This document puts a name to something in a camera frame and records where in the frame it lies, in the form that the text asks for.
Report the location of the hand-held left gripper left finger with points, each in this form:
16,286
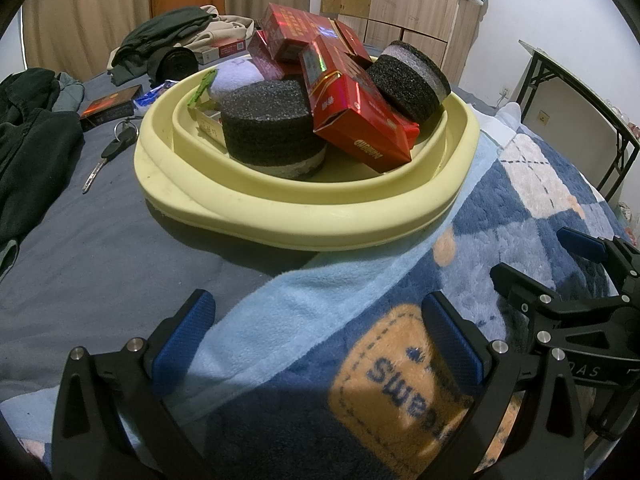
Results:
182,340

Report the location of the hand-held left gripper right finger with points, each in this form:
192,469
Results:
452,342

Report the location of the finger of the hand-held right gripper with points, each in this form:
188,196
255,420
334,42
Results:
525,287
582,245

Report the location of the pale yellow plastic basin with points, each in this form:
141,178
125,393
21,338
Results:
310,220

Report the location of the black foam cylinder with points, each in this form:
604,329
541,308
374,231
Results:
407,80
270,125

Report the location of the red box with gold band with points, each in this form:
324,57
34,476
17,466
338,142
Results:
360,110

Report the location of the wide red box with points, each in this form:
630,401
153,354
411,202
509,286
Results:
295,27

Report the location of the blue plaid blanket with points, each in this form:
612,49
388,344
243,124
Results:
400,360

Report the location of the grey bed sheet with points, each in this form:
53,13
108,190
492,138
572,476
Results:
100,260

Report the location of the black folding table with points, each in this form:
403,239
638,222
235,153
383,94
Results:
590,95

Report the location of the white cloth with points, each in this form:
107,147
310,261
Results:
502,117

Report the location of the keys with black fob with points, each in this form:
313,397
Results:
112,152

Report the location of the beige small carton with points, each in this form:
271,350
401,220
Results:
207,120

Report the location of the black clothing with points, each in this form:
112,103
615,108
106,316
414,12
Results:
30,160

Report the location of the blue snack packet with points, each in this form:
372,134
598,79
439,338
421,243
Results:
155,95

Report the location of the black and orange box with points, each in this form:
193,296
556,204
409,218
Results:
107,105

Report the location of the green plastic toy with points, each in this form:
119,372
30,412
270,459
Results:
199,90

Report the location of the white purple plush ball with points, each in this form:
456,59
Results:
235,77

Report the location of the red and white box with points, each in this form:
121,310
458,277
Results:
222,51

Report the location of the slim dark red box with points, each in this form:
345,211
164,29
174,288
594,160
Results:
265,57

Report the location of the wooden wardrobe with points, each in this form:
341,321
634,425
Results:
400,5

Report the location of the dark green clothing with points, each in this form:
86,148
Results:
160,35

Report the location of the beige clothing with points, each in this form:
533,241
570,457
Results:
225,27

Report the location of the beige curtain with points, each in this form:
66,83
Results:
100,5

